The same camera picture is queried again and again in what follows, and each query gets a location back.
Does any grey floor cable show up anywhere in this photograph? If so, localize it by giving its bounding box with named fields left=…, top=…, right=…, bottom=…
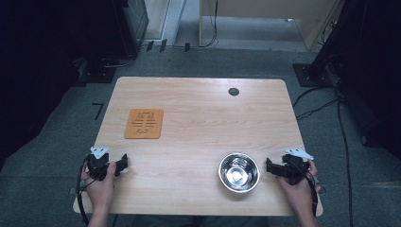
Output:
left=100, top=54, right=137, bottom=69

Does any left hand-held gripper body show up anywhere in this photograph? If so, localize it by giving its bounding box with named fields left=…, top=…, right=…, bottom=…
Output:
left=86, top=146, right=111, bottom=182

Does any dark cabinet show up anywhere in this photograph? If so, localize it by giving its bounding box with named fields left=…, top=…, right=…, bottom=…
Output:
left=112, top=0, right=149, bottom=59

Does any light wooden furniture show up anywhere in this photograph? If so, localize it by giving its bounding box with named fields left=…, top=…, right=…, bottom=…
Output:
left=199, top=0, right=345, bottom=52

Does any stainless steel bowl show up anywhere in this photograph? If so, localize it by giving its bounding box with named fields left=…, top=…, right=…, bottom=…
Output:
left=218, top=152, right=261, bottom=194

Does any person's left hand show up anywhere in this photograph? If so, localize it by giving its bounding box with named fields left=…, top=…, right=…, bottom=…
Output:
left=80, top=162, right=118, bottom=211

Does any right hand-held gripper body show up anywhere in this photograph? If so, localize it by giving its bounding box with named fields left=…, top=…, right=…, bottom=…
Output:
left=282, top=148, right=315, bottom=186

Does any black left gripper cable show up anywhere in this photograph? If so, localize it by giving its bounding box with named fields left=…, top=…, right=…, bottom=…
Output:
left=76, top=155, right=92, bottom=227

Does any orange cut-out mat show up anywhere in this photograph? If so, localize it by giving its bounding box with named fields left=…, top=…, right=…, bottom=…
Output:
left=124, top=108, right=165, bottom=140

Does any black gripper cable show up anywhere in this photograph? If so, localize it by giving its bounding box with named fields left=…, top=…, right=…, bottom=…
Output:
left=76, top=155, right=92, bottom=227
left=296, top=162, right=320, bottom=218

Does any black hanging cable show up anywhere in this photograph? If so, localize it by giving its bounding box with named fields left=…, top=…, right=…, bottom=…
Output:
left=201, top=0, right=219, bottom=48

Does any person's right hand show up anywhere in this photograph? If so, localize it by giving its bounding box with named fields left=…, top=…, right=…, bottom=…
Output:
left=276, top=159, right=322, bottom=216

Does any black curtain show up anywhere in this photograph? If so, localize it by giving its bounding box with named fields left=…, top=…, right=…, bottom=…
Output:
left=0, top=0, right=127, bottom=168
left=310, top=0, right=401, bottom=160

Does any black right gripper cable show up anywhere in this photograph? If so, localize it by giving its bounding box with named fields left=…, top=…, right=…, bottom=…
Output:
left=296, top=162, right=320, bottom=218

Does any black stand base plate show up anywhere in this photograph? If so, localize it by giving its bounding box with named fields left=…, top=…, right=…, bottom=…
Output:
left=291, top=62, right=337, bottom=88

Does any black stand base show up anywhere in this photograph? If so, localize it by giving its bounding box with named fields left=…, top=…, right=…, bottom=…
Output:
left=75, top=57, right=117, bottom=87

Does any long black floor cable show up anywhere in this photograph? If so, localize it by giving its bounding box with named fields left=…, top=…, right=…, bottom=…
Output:
left=336, top=93, right=355, bottom=227

